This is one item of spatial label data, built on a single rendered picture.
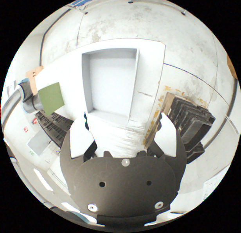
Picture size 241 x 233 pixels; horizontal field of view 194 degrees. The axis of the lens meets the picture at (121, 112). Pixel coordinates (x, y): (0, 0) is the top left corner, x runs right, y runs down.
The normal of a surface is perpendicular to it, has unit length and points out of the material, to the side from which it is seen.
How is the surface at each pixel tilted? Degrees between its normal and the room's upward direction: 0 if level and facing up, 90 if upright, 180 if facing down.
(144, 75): 0
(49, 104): 90
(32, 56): 90
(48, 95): 90
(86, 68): 90
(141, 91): 0
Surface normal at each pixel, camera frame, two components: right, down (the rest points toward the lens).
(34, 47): 0.96, 0.21
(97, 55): -0.29, 0.51
